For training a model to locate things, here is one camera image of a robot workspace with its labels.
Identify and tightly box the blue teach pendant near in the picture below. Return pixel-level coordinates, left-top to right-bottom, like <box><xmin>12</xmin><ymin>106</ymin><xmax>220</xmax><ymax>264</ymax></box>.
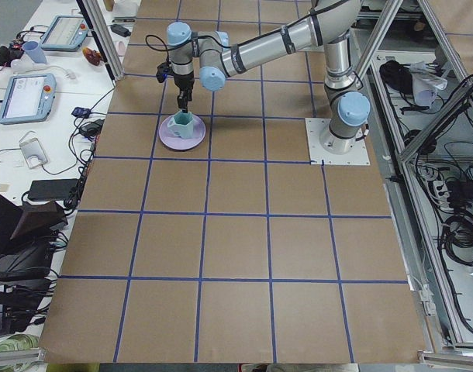
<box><xmin>0</xmin><ymin>74</ymin><xmax>57</xmax><ymax>125</ymax></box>

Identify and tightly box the black power adapter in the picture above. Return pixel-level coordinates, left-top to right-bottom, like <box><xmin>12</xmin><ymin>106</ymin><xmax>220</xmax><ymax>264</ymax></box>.
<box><xmin>110</xmin><ymin>24</ymin><xmax>131</xmax><ymax>37</ymax></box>

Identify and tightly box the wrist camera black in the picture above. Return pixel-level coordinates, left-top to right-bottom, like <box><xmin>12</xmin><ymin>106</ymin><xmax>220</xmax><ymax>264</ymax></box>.
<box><xmin>156</xmin><ymin>61</ymin><xmax>173</xmax><ymax>84</ymax></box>

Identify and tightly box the light teal hexagonal cup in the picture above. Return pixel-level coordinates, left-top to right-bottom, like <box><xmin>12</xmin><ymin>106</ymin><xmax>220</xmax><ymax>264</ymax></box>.
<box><xmin>167</xmin><ymin>110</ymin><xmax>194</xmax><ymax>140</ymax></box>

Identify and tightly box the aluminium frame post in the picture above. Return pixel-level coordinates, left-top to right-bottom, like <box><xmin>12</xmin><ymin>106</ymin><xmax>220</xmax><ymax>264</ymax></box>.
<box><xmin>76</xmin><ymin>0</ymin><xmax>124</xmax><ymax>81</ymax></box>

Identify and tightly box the lavender plate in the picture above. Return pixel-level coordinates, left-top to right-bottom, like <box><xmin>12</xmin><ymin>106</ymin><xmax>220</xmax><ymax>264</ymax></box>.
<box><xmin>159</xmin><ymin>111</ymin><xmax>206</xmax><ymax>150</ymax></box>

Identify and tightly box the blue teach pendant far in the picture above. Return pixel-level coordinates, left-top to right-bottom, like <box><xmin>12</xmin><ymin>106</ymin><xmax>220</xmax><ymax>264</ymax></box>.
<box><xmin>40</xmin><ymin>15</ymin><xmax>89</xmax><ymax>51</ymax></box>

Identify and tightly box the small blue black device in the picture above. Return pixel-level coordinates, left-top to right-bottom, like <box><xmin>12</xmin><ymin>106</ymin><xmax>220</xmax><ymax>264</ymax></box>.
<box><xmin>71</xmin><ymin>107</ymin><xmax>91</xmax><ymax>119</ymax></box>

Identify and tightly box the red mango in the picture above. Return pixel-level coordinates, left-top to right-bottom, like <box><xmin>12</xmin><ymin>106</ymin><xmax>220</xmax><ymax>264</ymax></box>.
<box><xmin>82</xmin><ymin>47</ymin><xmax>102</xmax><ymax>66</ymax></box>

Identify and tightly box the pink white cup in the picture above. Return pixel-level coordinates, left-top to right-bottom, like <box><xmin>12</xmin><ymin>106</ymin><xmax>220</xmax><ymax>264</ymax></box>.
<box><xmin>114</xmin><ymin>40</ymin><xmax>126</xmax><ymax>57</ymax></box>

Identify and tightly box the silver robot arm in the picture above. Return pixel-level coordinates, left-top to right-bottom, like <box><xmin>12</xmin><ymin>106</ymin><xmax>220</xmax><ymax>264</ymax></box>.
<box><xmin>156</xmin><ymin>0</ymin><xmax>371</xmax><ymax>154</ymax></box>

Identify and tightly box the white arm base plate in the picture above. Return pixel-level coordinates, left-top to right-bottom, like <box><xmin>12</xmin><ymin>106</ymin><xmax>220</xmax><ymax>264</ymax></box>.
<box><xmin>305</xmin><ymin>118</ymin><xmax>370</xmax><ymax>166</ymax></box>

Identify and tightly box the light blue plastic cup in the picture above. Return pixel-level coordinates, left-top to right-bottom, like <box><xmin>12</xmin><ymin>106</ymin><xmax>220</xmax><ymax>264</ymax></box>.
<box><xmin>22</xmin><ymin>40</ymin><xmax>47</xmax><ymax>64</ymax></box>

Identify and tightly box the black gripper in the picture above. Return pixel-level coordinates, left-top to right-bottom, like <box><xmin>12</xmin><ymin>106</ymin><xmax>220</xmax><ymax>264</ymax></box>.
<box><xmin>173</xmin><ymin>71</ymin><xmax>194</xmax><ymax>113</ymax></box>

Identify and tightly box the blue teach pendant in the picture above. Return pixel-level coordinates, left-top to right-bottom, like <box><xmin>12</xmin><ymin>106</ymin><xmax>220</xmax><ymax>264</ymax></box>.
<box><xmin>0</xmin><ymin>74</ymin><xmax>57</xmax><ymax>125</ymax></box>
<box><xmin>40</xmin><ymin>15</ymin><xmax>89</xmax><ymax>51</ymax></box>

